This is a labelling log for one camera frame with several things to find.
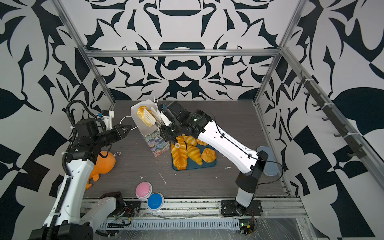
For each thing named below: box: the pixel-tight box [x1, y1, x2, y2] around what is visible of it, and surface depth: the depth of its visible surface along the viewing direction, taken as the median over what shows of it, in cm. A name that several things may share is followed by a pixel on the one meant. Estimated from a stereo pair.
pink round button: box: [135, 181, 153, 200], surface depth 80 cm
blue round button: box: [146, 192, 165, 212], surface depth 76 cm
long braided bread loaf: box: [171, 135, 188, 171], surface depth 89 cm
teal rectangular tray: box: [171, 145, 217, 171], surface depth 90 cm
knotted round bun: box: [201, 147, 217, 164], surface depth 90 cm
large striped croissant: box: [186, 143, 203, 166], surface depth 90 cm
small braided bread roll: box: [137, 105, 156, 127], surface depth 73 cm
